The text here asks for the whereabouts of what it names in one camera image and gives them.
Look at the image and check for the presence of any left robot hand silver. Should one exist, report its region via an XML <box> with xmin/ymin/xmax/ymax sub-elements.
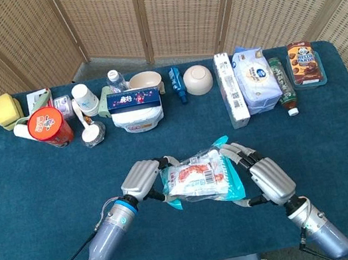
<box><xmin>116</xmin><ymin>153</ymin><xmax>187</xmax><ymax>211</ymax></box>

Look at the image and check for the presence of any beige bowl upside down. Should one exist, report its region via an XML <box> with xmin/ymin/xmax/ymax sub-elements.
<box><xmin>180</xmin><ymin>63</ymin><xmax>217</xmax><ymax>99</ymax></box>

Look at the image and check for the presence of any woven bamboo folding screen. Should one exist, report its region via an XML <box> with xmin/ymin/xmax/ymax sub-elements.
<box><xmin>0</xmin><ymin>0</ymin><xmax>348</xmax><ymax>242</ymax></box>

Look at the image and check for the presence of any beige bowl with handle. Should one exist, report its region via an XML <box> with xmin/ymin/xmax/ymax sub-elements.
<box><xmin>126</xmin><ymin>68</ymin><xmax>167</xmax><ymax>101</ymax></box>

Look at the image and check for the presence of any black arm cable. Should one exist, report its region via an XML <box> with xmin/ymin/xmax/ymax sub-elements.
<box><xmin>55</xmin><ymin>229</ymin><xmax>104</xmax><ymax>260</ymax></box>
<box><xmin>295</xmin><ymin>222</ymin><xmax>337</xmax><ymax>260</ymax></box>

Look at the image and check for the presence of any blue spray bottle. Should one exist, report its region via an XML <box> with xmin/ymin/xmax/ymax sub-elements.
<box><xmin>167</xmin><ymin>65</ymin><xmax>189</xmax><ymax>107</ymax></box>

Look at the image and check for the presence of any dark teal table cover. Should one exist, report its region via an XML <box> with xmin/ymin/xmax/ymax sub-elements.
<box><xmin>0</xmin><ymin>34</ymin><xmax>348</xmax><ymax>260</ymax></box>

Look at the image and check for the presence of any red instant noodle cup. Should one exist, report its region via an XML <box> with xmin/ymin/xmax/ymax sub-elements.
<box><xmin>23</xmin><ymin>102</ymin><xmax>77</xmax><ymax>154</ymax></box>

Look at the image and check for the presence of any teal snack packet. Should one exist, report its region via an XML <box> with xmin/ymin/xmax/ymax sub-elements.
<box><xmin>155</xmin><ymin>133</ymin><xmax>248</xmax><ymax>214</ymax></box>

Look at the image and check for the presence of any stack of white paper cups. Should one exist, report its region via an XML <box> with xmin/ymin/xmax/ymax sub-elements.
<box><xmin>69</xmin><ymin>80</ymin><xmax>102</xmax><ymax>120</ymax></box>

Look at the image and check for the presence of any green white packet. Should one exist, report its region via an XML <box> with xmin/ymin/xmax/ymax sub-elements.
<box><xmin>25</xmin><ymin>87</ymin><xmax>56</xmax><ymax>116</ymax></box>

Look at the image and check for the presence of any long white tissue pack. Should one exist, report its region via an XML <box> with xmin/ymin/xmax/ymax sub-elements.
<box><xmin>212</xmin><ymin>49</ymin><xmax>253</xmax><ymax>132</ymax></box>

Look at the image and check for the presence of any right robot hand silver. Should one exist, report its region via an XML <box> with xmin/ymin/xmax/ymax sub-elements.
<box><xmin>218</xmin><ymin>132</ymin><xmax>300</xmax><ymax>214</ymax></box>

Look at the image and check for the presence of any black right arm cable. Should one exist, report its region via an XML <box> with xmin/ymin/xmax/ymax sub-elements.
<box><xmin>295</xmin><ymin>222</ymin><xmax>337</xmax><ymax>260</ymax></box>

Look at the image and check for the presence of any white tube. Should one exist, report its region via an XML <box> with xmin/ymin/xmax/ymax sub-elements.
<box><xmin>11</xmin><ymin>121</ymin><xmax>33</xmax><ymax>143</ymax></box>

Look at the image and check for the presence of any navy blue rectangular box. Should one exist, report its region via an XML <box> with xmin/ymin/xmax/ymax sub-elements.
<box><xmin>104</xmin><ymin>84</ymin><xmax>162</xmax><ymax>117</ymax></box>

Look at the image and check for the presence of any clear water bottle white cap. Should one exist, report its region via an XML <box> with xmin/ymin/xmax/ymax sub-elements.
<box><xmin>104</xmin><ymin>68</ymin><xmax>129</xmax><ymax>96</ymax></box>

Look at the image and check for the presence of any small purple plastic box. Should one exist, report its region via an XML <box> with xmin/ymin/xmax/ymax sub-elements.
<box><xmin>52</xmin><ymin>94</ymin><xmax>75</xmax><ymax>117</ymax></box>

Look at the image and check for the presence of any yellow sponge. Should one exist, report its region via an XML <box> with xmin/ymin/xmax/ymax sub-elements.
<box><xmin>0</xmin><ymin>90</ymin><xmax>25</xmax><ymax>126</ymax></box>

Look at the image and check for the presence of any Hello Panda biscuit box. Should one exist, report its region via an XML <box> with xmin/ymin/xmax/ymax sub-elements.
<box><xmin>285</xmin><ymin>38</ymin><xmax>325</xmax><ymax>88</ymax></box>

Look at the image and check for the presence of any wet wipes pack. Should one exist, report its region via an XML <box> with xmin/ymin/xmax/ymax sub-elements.
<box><xmin>229</xmin><ymin>39</ymin><xmax>287</xmax><ymax>117</ymax></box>

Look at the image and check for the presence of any green tea bottle white cap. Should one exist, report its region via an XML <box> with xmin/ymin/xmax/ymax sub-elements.
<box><xmin>267</xmin><ymin>54</ymin><xmax>302</xmax><ymax>120</ymax></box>

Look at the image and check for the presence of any teal plastic food container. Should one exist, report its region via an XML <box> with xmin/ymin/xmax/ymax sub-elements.
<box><xmin>284</xmin><ymin>45</ymin><xmax>329</xmax><ymax>94</ymax></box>

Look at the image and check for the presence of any pale green plastic holder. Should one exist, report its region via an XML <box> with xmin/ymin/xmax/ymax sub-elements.
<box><xmin>93</xmin><ymin>85</ymin><xmax>117</xmax><ymax>119</ymax></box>

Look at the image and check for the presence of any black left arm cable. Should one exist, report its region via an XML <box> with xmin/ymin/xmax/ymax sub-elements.
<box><xmin>55</xmin><ymin>229</ymin><xmax>104</xmax><ymax>260</ymax></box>

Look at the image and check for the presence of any white plastic tub with label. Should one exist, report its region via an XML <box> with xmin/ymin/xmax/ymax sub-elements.
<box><xmin>110</xmin><ymin>99</ymin><xmax>167</xmax><ymax>138</ymax></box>

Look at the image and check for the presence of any pale green sponge tray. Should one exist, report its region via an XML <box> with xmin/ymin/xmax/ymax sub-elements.
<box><xmin>0</xmin><ymin>95</ymin><xmax>30</xmax><ymax>132</ymax></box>

